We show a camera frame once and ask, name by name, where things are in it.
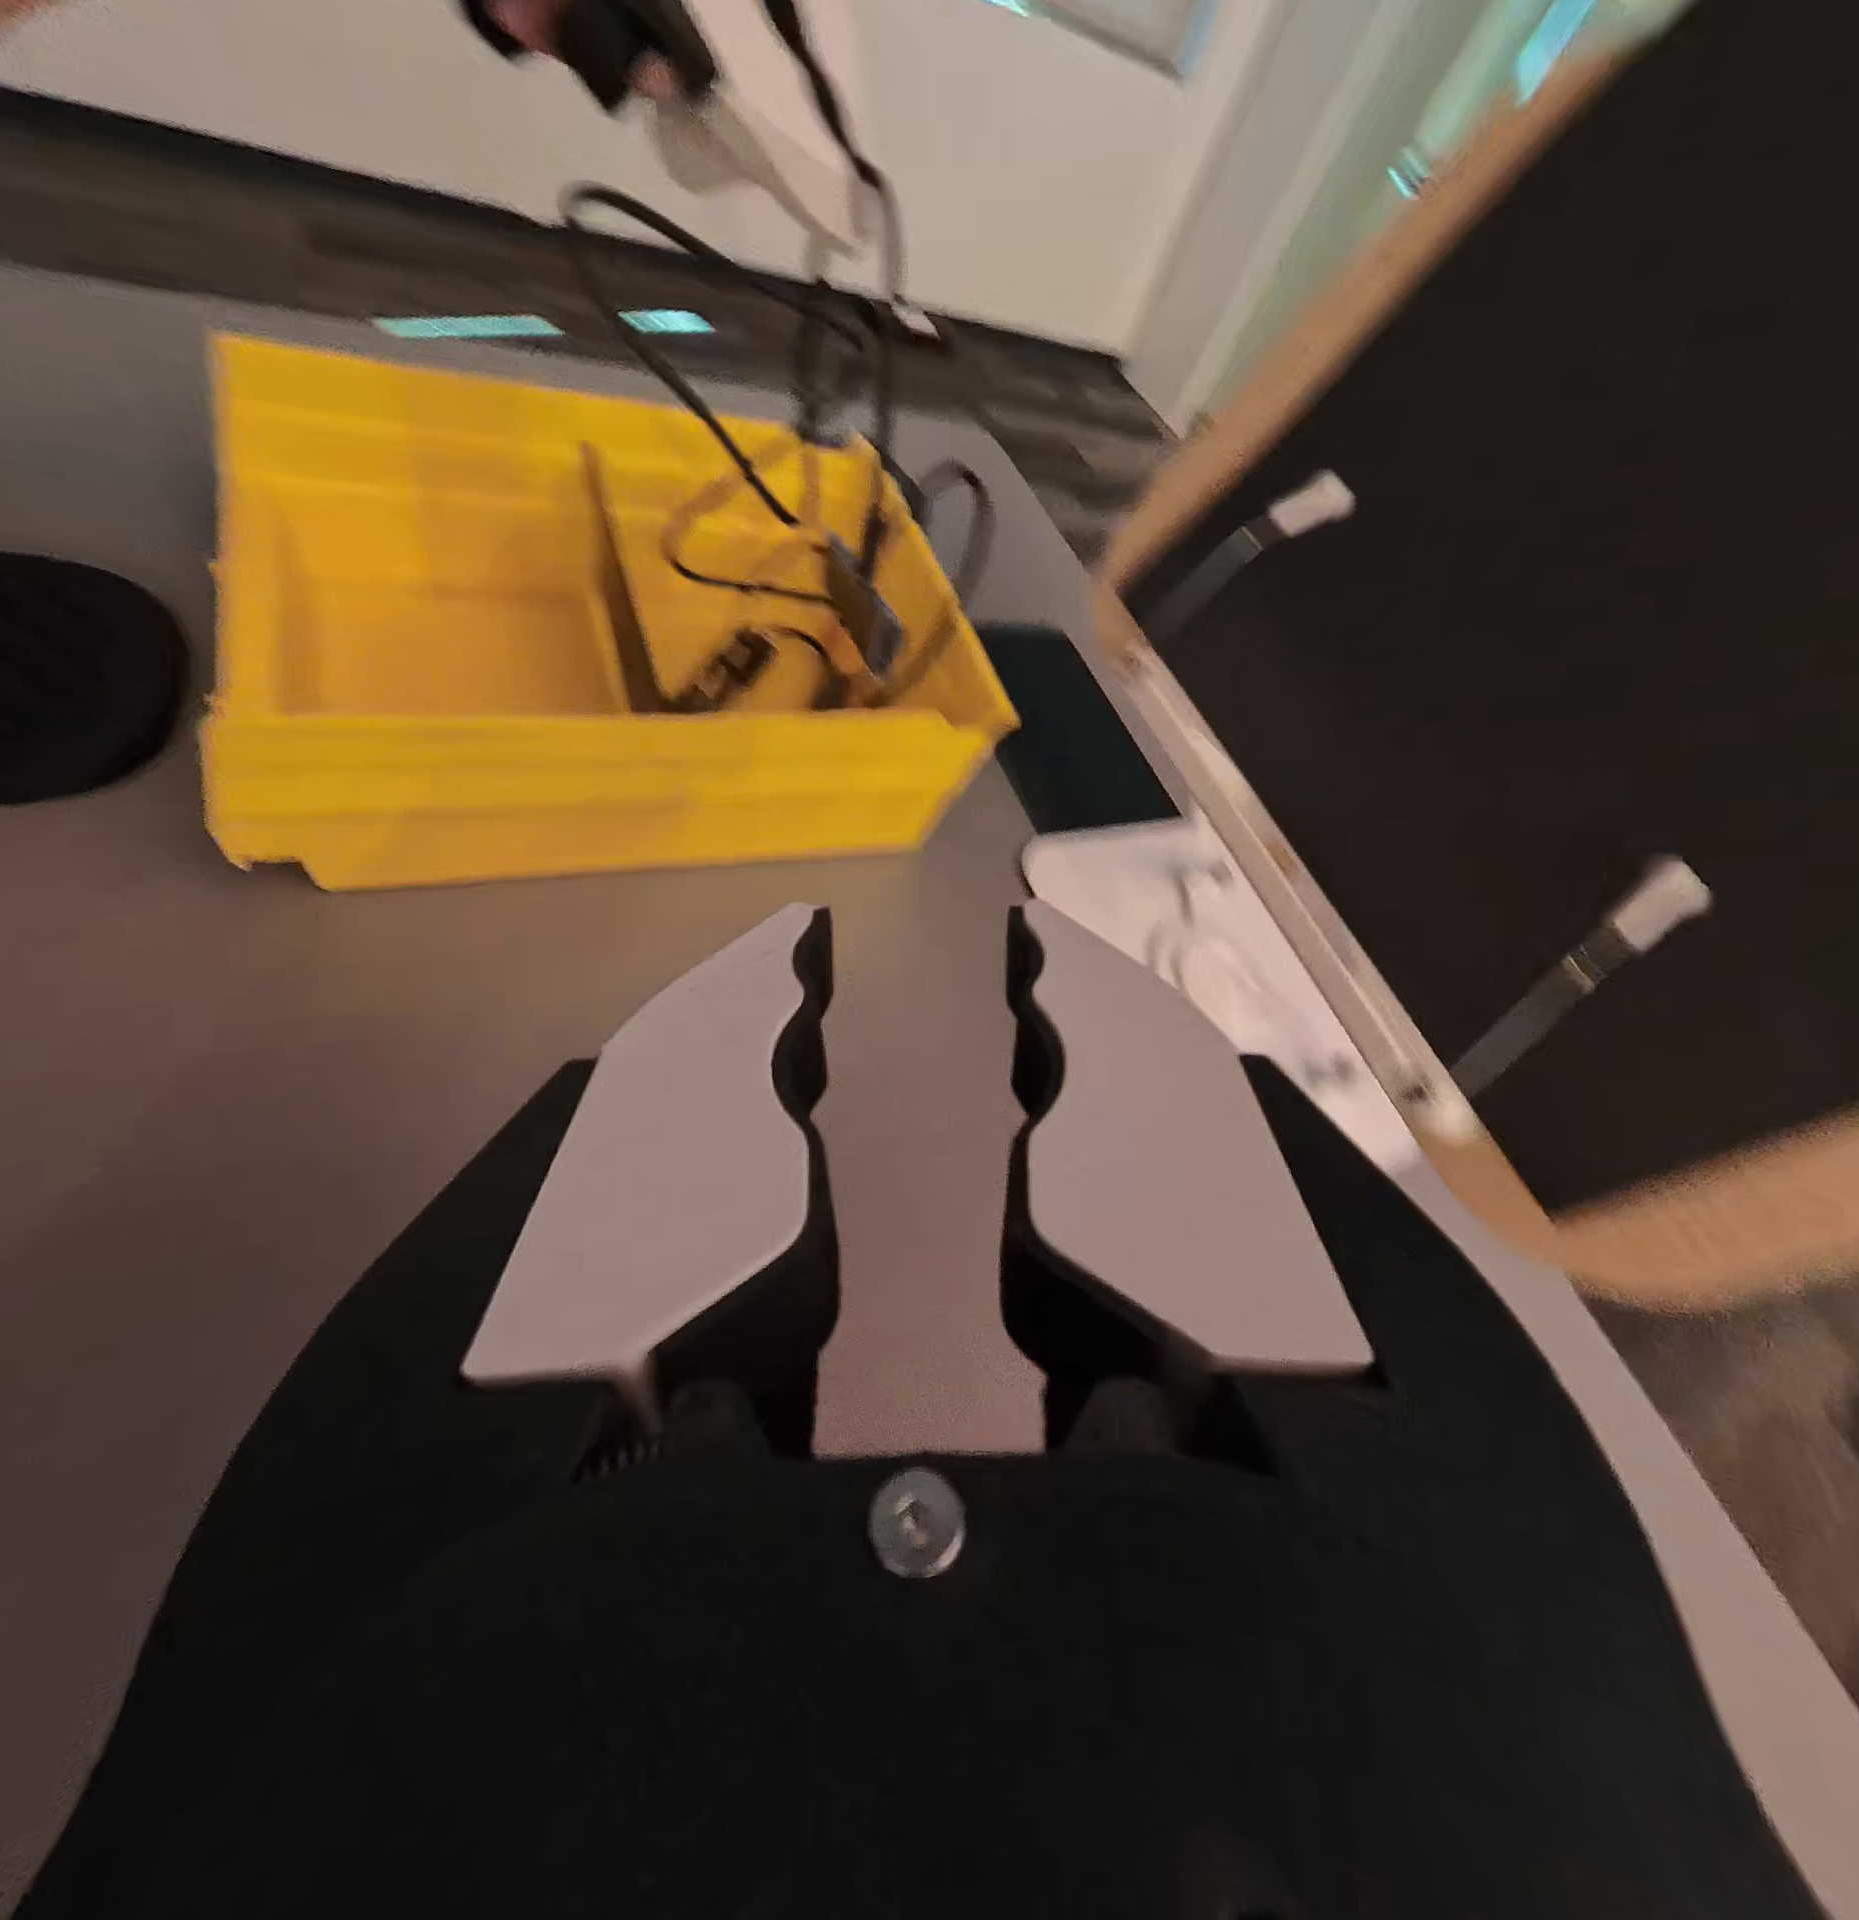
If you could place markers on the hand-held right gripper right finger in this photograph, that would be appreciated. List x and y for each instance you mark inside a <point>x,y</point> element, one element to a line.
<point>1169,1184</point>

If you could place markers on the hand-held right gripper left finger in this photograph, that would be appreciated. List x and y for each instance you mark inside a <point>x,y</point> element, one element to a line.
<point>673,1169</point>

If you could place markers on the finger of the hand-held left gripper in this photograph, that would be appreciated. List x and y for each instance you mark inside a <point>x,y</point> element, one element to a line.
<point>764,164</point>

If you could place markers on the slim grey usb hub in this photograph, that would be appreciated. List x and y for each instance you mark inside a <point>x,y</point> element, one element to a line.
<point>866,603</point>

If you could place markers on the yellow plastic bin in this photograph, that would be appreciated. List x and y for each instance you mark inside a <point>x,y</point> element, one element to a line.
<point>419,778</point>

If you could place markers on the large window with blinds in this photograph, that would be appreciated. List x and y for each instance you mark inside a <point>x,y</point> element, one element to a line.
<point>1110,23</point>

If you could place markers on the black bin divider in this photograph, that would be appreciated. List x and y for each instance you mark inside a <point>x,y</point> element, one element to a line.
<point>621,600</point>

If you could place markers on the dark teal panel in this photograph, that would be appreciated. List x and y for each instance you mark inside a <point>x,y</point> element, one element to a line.
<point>1064,719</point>

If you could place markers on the narrow window with blinds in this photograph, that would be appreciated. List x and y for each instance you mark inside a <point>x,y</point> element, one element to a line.
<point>1469,120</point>

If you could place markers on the black felt desk divider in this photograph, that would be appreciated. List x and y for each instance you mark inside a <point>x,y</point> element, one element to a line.
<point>1618,600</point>

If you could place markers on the black mesh pad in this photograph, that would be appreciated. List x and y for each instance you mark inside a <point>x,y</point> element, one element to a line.
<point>61,674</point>

